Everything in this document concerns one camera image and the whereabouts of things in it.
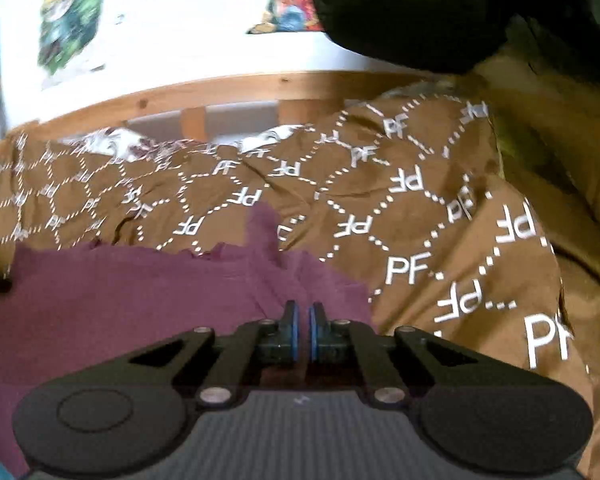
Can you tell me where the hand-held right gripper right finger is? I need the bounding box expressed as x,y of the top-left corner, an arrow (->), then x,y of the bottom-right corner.
307,301 -> 487,406

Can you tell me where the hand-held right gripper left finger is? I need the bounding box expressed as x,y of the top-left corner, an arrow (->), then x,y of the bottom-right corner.
115,300 -> 301,407

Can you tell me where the maroon long-sleeve shirt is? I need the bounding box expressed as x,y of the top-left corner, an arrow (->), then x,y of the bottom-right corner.
0,204 -> 382,479

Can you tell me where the brown patchwork printed blanket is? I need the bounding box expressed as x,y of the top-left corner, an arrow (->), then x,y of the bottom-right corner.
0,92 -> 598,480

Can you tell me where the black puffer jacket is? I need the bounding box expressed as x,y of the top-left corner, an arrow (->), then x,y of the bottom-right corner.
307,0 -> 600,75

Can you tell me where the wooden bed frame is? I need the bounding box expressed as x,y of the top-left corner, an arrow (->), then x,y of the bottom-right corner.
0,70 -> 448,162

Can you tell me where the blond cartoon figure wall poster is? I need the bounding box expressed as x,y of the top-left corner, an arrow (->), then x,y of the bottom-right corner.
36,0 -> 107,92

